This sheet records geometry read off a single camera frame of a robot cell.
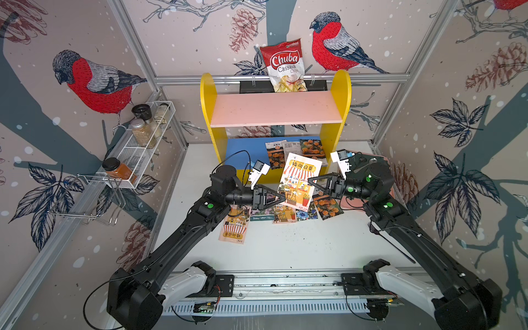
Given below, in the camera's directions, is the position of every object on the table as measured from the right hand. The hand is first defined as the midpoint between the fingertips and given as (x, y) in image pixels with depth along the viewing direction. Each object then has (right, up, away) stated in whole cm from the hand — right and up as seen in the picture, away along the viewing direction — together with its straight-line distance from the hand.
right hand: (310, 182), depth 64 cm
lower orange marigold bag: (+8, +12, +34) cm, 37 cm away
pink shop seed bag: (-5, -1, 0) cm, 5 cm away
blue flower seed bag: (+2, -19, +28) cm, 34 cm away
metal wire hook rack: (-65, -4, -5) cm, 65 cm away
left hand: (-8, -5, -2) cm, 10 cm away
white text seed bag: (-2, +13, +35) cm, 37 cm away
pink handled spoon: (+43, +6, +46) cm, 63 cm away
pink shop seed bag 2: (-29, -23, +24) cm, 44 cm away
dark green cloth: (+39, +5, +51) cm, 64 cm away
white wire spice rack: (-64, +10, +12) cm, 66 cm away
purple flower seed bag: (-15, -18, +28) cm, 37 cm away
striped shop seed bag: (-7, -18, +28) cm, 34 cm away
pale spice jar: (-59, +27, +22) cm, 68 cm away
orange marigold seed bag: (+14, -15, +31) cm, 37 cm away
